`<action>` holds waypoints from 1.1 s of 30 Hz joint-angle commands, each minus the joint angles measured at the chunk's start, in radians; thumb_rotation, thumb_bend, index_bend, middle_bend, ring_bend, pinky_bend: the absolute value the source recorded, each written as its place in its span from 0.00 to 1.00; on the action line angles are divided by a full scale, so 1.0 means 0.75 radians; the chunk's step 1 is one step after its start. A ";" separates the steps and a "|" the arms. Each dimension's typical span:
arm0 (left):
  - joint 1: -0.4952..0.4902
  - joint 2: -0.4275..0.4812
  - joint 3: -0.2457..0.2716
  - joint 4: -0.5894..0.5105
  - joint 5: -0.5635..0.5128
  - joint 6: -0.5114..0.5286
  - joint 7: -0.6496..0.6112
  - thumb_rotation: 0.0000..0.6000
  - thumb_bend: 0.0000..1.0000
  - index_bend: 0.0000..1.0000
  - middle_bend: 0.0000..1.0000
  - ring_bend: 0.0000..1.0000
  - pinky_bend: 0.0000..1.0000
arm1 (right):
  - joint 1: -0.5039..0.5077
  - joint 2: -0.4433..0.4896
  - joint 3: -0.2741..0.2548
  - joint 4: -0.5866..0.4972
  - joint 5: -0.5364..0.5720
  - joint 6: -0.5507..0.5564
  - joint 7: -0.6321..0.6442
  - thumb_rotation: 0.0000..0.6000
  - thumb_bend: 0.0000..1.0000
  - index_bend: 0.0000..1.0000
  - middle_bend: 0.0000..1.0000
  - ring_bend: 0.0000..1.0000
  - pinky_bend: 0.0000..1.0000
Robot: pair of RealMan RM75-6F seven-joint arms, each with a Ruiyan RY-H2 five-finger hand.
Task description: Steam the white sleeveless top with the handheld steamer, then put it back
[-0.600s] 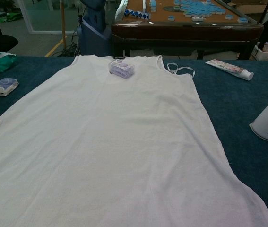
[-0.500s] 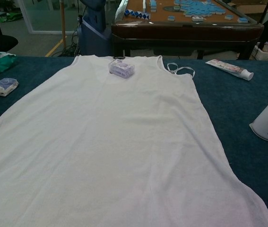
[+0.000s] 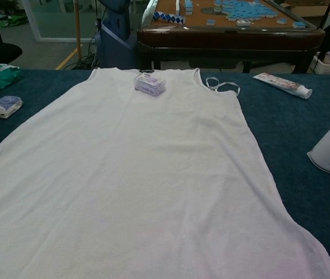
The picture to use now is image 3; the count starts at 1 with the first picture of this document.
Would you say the wooden pole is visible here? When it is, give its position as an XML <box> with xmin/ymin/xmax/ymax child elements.
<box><xmin>74</xmin><ymin>0</ymin><xmax>83</xmax><ymax>56</ymax></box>

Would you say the small pocket tissue pack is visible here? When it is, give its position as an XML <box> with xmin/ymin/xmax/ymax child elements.
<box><xmin>0</xmin><ymin>95</ymin><xmax>24</xmax><ymax>119</ymax></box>

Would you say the cardboard box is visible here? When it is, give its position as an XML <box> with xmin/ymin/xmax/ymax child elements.
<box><xmin>279</xmin><ymin>0</ymin><xmax>330</xmax><ymax>18</ymax></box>

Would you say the brown mahjong table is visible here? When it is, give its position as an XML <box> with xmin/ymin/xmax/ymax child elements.
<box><xmin>137</xmin><ymin>0</ymin><xmax>326</xmax><ymax>74</ymax></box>

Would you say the dark blue table mat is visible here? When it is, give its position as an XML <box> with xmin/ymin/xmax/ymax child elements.
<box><xmin>0</xmin><ymin>68</ymin><xmax>330</xmax><ymax>279</ymax></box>

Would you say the white sleeveless shirt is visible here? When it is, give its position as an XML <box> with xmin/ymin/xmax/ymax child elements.
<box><xmin>0</xmin><ymin>67</ymin><xmax>330</xmax><ymax>279</ymax></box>

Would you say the black floor cable bundle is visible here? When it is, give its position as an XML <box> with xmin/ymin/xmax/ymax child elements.
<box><xmin>76</xmin><ymin>37</ymin><xmax>99</xmax><ymax>70</ymax></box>

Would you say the small clear purple case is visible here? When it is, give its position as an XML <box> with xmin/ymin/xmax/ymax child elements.
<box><xmin>133</xmin><ymin>74</ymin><xmax>165</xmax><ymax>99</ymax></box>

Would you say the white toothpaste tube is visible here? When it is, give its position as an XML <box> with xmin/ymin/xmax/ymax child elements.
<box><xmin>253</xmin><ymin>72</ymin><xmax>313</xmax><ymax>101</ymax></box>

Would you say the blue plastic robot base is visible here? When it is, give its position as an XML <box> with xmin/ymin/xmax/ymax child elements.
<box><xmin>94</xmin><ymin>0</ymin><xmax>142</xmax><ymax>70</ymax></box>

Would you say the white ribbon strap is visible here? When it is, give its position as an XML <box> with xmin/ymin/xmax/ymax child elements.
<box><xmin>205</xmin><ymin>77</ymin><xmax>241</xmax><ymax>98</ymax></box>

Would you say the blue white snake puzzle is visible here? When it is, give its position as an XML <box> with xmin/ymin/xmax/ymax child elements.
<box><xmin>152</xmin><ymin>10</ymin><xmax>184</xmax><ymax>26</ymax></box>

